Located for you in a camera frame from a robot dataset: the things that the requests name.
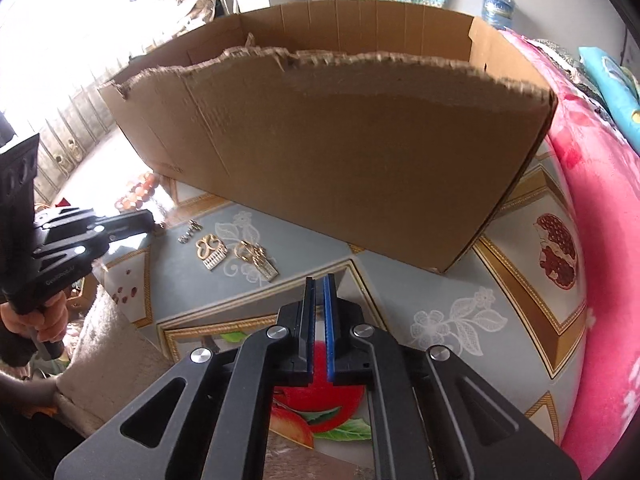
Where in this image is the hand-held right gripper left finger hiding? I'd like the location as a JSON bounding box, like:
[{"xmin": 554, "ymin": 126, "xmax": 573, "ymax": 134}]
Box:
[{"xmin": 54, "ymin": 276, "xmax": 317, "ymax": 480}]

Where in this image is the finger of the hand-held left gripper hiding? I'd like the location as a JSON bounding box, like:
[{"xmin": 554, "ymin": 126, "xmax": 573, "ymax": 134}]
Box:
[{"xmin": 96, "ymin": 208, "xmax": 157, "ymax": 242}]

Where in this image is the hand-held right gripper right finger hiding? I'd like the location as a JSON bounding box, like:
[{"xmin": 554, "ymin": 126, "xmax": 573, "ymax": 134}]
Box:
[{"xmin": 322, "ymin": 274, "xmax": 582, "ymax": 480}]

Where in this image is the pink orange bead bracelet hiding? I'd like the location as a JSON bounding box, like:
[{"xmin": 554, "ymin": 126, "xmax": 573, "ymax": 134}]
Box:
[{"xmin": 114, "ymin": 171, "xmax": 159, "ymax": 211}]

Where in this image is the gold comb hair clip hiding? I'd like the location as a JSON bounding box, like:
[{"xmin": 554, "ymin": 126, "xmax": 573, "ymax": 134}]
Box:
[{"xmin": 234, "ymin": 240, "xmax": 279, "ymax": 284}]

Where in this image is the gold butterfly hair clip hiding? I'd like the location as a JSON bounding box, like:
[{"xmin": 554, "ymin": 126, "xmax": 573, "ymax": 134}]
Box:
[{"xmin": 195, "ymin": 233, "xmax": 229, "ymax": 271}]

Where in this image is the brown cardboard box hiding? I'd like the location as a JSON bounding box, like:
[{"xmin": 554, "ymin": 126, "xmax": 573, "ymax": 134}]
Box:
[{"xmin": 97, "ymin": 0, "xmax": 559, "ymax": 275}]

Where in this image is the person's left forearm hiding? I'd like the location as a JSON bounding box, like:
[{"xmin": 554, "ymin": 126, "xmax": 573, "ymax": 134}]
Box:
[{"xmin": 0, "ymin": 332, "xmax": 61, "ymax": 416}]

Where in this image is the person's left hand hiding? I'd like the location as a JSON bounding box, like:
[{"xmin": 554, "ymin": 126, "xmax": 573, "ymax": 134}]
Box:
[{"xmin": 0, "ymin": 291, "xmax": 69, "ymax": 347}]

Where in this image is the fruit print tablecloth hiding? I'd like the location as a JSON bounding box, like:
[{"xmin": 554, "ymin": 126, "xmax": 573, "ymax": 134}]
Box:
[{"xmin": 90, "ymin": 150, "xmax": 589, "ymax": 480}]

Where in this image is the white fluffy cloth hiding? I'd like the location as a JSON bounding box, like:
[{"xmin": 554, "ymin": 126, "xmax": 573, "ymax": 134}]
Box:
[{"xmin": 55, "ymin": 285, "xmax": 172, "ymax": 437}]

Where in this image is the pink floral blanket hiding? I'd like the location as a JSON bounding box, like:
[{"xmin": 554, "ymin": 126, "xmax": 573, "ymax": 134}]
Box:
[{"xmin": 500, "ymin": 30, "xmax": 640, "ymax": 476}]

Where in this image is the blue water jug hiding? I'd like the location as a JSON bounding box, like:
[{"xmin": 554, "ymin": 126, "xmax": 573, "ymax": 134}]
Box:
[{"xmin": 481, "ymin": 0, "xmax": 516, "ymax": 31}]

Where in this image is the blue printed pillow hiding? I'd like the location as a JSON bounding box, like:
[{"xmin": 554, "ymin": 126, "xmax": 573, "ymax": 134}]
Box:
[{"xmin": 578, "ymin": 46, "xmax": 640, "ymax": 155}]

